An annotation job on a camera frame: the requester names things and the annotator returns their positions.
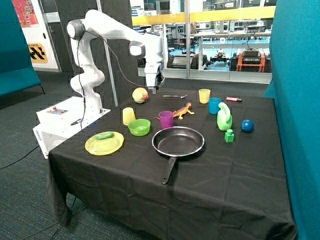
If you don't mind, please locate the green plastic bowl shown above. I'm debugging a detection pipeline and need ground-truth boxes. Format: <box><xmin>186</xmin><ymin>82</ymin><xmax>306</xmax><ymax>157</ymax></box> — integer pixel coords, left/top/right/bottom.
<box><xmin>128</xmin><ymin>119</ymin><xmax>151</xmax><ymax>137</ymax></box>

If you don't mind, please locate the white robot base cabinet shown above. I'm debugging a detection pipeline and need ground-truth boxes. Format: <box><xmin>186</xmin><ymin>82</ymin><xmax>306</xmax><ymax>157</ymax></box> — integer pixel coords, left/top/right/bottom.
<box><xmin>33</xmin><ymin>96</ymin><xmax>110</xmax><ymax>159</ymax></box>

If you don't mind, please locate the metal fork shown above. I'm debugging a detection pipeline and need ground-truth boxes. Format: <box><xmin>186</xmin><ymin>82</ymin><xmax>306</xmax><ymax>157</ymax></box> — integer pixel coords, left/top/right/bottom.
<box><xmin>163</xmin><ymin>94</ymin><xmax>188</xmax><ymax>99</ymax></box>

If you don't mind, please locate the yellow-red toy peach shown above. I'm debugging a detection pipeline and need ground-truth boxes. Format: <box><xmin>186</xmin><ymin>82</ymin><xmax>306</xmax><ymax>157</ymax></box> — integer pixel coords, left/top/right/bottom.
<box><xmin>132</xmin><ymin>87</ymin><xmax>149</xmax><ymax>104</ymax></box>

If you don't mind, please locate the purple plastic cup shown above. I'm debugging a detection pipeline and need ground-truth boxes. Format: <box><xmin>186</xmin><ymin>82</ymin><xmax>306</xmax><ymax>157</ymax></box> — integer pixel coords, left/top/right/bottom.
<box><xmin>158</xmin><ymin>111</ymin><xmax>173</xmax><ymax>129</ymax></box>

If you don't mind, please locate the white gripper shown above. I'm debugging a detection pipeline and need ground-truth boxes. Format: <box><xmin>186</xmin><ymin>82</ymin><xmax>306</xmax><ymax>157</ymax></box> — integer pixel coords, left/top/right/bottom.
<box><xmin>144</xmin><ymin>62</ymin><xmax>164</xmax><ymax>94</ymax></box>

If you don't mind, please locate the orange toy lizard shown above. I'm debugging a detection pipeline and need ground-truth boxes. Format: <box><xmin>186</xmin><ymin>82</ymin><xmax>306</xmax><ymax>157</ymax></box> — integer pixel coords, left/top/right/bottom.
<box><xmin>155</xmin><ymin>102</ymin><xmax>194</xmax><ymax>120</ymax></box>

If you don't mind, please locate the black tablecloth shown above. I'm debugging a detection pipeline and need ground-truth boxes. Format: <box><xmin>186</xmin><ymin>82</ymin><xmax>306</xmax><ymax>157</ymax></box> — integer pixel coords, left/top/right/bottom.
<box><xmin>46</xmin><ymin>88</ymin><xmax>297</xmax><ymax>240</ymax></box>

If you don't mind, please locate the upright yellow cup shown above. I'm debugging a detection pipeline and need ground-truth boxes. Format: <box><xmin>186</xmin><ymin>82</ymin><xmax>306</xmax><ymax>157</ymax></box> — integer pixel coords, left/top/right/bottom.
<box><xmin>198</xmin><ymin>88</ymin><xmax>211</xmax><ymax>104</ymax></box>

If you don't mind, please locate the yellow plastic plate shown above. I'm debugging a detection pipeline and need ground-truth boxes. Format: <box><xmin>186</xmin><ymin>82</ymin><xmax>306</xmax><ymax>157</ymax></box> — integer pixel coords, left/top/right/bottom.
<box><xmin>84</xmin><ymin>131</ymin><xmax>124</xmax><ymax>156</ymax></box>

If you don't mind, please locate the pink highlighter marker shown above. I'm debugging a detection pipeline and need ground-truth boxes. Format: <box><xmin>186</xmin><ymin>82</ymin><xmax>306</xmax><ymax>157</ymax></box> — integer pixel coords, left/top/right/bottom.
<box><xmin>226</xmin><ymin>96</ymin><xmax>243</xmax><ymax>103</ymax></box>

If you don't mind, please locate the green toy cucumber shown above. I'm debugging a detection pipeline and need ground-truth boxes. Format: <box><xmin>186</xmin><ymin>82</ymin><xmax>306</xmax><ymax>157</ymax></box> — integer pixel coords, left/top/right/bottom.
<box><xmin>94</xmin><ymin>131</ymin><xmax>114</xmax><ymax>140</ymax></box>

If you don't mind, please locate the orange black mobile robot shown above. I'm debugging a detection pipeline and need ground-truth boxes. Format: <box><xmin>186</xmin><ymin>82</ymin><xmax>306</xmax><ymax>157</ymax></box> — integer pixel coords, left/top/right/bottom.
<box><xmin>229</xmin><ymin>48</ymin><xmax>272</xmax><ymax>73</ymax></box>

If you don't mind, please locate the green toy detergent bottle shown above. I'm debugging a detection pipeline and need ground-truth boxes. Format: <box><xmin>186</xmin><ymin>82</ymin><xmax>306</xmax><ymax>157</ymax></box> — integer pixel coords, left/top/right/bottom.
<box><xmin>216</xmin><ymin>102</ymin><xmax>233</xmax><ymax>131</ymax></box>

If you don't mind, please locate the teal partition wall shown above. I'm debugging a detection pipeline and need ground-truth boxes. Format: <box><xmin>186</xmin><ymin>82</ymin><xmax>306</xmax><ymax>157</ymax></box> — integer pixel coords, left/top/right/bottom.
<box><xmin>264</xmin><ymin>0</ymin><xmax>320</xmax><ymax>240</ymax></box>

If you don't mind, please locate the teal sofa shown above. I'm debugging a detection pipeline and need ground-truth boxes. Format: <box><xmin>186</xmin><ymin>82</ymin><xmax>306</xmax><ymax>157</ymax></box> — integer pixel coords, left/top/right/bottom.
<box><xmin>0</xmin><ymin>0</ymin><xmax>42</xmax><ymax>96</ymax></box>

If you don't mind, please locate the blue plastic cup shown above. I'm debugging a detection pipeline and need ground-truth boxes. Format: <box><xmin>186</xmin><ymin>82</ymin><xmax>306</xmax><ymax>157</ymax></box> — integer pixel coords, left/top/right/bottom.
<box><xmin>208</xmin><ymin>97</ymin><xmax>222</xmax><ymax>115</ymax></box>

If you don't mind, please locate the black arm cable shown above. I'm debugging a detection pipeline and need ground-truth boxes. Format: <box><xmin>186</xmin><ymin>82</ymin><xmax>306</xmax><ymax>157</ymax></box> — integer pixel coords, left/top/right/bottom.
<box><xmin>70</xmin><ymin>31</ymin><xmax>151</xmax><ymax>131</ymax></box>

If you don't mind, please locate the upside-down yellow cup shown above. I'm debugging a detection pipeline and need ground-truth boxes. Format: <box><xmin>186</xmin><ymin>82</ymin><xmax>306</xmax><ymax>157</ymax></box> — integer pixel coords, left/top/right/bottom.
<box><xmin>122</xmin><ymin>107</ymin><xmax>136</xmax><ymax>126</ymax></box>

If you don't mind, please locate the green toy block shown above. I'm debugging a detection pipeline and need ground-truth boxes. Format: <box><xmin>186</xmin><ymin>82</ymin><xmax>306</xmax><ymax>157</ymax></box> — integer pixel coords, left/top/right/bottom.
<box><xmin>224</xmin><ymin>129</ymin><xmax>235</xmax><ymax>143</ymax></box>

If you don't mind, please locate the blue ball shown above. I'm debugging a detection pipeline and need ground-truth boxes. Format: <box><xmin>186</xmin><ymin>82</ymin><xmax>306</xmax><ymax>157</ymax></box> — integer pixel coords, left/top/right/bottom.
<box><xmin>240</xmin><ymin>119</ymin><xmax>254</xmax><ymax>133</ymax></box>

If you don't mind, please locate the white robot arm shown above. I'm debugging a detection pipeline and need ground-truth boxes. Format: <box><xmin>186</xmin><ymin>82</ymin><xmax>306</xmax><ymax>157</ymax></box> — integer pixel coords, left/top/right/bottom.
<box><xmin>67</xmin><ymin>9</ymin><xmax>163</xmax><ymax>113</ymax></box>

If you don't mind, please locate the black frying pan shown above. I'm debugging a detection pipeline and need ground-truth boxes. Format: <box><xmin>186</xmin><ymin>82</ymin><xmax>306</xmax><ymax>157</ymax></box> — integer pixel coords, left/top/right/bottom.
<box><xmin>151</xmin><ymin>126</ymin><xmax>205</xmax><ymax>185</ymax></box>

